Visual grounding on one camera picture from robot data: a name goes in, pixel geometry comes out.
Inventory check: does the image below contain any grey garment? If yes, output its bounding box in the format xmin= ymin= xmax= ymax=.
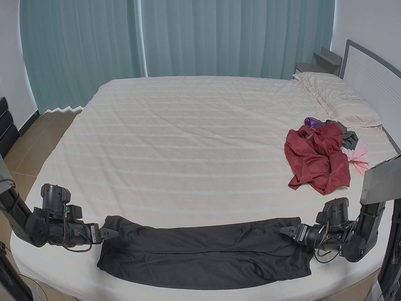
xmin=326 ymin=120 xmax=358 ymax=150

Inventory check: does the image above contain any bed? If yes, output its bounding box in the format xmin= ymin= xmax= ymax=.
xmin=9 ymin=39 xmax=401 ymax=301

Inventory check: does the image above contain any blue-green curtain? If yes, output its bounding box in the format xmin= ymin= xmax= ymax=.
xmin=141 ymin=0 xmax=336 ymax=80
xmin=19 ymin=0 xmax=148 ymax=114

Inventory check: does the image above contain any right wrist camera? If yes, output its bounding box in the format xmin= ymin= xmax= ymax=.
xmin=294 ymin=224 xmax=310 ymax=244

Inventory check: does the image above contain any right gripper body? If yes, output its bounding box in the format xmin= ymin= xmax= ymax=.
xmin=294 ymin=226 xmax=328 ymax=250

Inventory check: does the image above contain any black chest of drawers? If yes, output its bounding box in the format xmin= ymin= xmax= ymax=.
xmin=0 ymin=97 xmax=20 ymax=157

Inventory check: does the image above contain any cream pillow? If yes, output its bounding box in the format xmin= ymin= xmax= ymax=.
xmin=292 ymin=71 xmax=383 ymax=128

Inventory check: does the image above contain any grey bedside table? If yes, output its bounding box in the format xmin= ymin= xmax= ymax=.
xmin=295 ymin=47 xmax=342 ymax=76

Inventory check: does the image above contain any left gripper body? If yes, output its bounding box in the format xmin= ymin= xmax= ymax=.
xmin=71 ymin=222 xmax=103 ymax=246

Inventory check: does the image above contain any purple garment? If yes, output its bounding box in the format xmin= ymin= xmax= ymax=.
xmin=305 ymin=117 xmax=328 ymax=129

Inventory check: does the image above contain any pink garment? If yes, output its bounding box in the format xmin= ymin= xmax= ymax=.
xmin=341 ymin=138 xmax=371 ymax=177

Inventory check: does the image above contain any black T-shirt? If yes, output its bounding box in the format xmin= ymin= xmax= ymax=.
xmin=96 ymin=215 xmax=313 ymax=289

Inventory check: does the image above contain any dark red garment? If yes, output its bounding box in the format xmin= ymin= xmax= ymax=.
xmin=284 ymin=125 xmax=351 ymax=195

